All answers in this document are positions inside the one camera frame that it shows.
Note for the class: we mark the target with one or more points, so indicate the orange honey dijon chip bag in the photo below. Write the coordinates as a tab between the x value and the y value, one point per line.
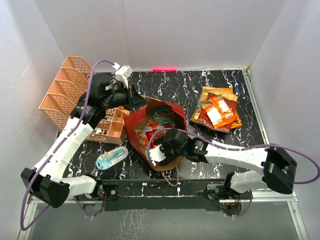
227	93

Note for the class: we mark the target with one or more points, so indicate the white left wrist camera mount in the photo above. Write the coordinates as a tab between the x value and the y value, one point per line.
122	73

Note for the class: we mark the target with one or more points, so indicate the yellow candy pack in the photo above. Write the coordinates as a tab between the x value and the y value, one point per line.
139	134

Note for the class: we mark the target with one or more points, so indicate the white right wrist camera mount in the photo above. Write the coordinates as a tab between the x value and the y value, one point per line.
155	155

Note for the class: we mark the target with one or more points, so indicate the orange candy bag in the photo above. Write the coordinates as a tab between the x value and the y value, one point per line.
219	110
149	126

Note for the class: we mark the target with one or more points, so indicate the red doritos chip bag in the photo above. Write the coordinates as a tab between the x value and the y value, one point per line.
217	110

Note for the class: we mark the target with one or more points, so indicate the peach plastic file organizer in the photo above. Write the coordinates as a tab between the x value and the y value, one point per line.
69	84

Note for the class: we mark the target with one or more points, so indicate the pink tape strip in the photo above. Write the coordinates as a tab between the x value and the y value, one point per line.
164	69

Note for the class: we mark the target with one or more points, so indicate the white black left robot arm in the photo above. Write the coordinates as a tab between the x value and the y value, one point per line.
45	180

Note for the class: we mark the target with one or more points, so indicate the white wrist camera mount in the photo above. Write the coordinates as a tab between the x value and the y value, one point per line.
122	73
155	155

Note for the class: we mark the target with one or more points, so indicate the red brown paper bag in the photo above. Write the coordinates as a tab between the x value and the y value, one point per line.
138	119

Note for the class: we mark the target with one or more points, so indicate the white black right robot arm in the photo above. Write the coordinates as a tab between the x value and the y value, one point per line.
267	166

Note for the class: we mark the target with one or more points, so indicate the blue white packaged item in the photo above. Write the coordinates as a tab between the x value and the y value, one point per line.
111	158

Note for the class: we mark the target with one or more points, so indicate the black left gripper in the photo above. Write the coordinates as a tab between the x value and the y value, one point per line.
135	100

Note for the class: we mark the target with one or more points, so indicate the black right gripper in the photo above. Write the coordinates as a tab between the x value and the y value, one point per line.
168	158

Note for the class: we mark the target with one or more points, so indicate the gold teal kettle chips bag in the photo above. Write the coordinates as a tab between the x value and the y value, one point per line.
201	118

